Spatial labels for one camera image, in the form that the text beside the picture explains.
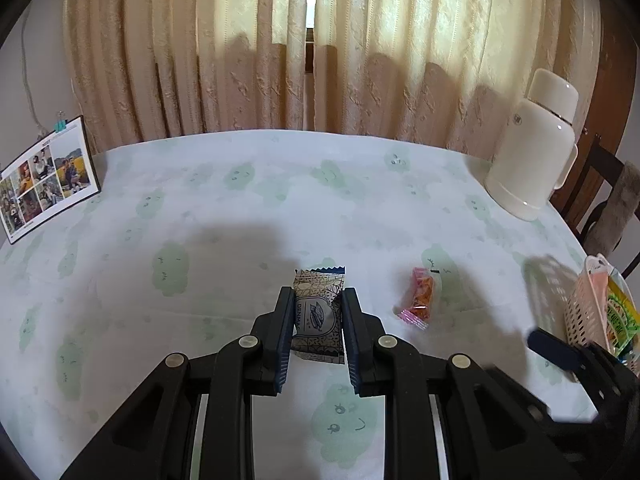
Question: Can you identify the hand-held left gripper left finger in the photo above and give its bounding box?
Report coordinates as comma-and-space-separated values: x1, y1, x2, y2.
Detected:
60, 286, 296, 480

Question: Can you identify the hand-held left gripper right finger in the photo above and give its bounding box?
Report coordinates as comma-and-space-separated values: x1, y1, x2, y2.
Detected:
341, 287, 581, 480

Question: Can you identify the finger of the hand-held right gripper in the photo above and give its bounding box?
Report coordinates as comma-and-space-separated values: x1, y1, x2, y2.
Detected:
527, 329, 585, 371

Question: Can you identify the black cream patterned snack packet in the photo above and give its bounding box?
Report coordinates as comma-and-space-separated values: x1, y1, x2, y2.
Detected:
291, 265, 348, 365

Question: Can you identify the pink plastic basket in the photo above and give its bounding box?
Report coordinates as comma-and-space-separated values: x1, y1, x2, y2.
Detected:
565, 254, 640, 361

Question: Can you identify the green snack packet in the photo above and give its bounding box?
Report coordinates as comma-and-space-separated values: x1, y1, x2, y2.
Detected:
605, 272, 640, 356

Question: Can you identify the pink candy packet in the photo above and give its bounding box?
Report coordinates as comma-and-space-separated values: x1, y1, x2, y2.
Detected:
397, 266, 436, 331

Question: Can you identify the grey furry cloth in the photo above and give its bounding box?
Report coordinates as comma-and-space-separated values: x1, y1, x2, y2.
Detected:
585, 162, 640, 256

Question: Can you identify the white thermos jug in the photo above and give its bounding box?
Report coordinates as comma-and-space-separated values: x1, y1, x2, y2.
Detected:
484, 68, 581, 222

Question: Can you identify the dark wooden chair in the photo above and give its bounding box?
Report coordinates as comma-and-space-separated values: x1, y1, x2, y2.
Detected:
550, 132, 640, 271

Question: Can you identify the brown wooden door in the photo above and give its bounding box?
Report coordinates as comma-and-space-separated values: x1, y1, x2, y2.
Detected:
582, 0, 640, 171

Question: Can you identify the photo collage board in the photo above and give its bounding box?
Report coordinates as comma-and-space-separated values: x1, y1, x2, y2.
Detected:
0, 115, 101, 246

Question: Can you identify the beige patterned curtain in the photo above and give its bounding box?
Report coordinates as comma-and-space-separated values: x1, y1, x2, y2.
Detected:
62, 0, 603, 161

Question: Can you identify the thin wall cable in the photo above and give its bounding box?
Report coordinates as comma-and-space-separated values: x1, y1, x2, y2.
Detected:
20, 25, 56, 136

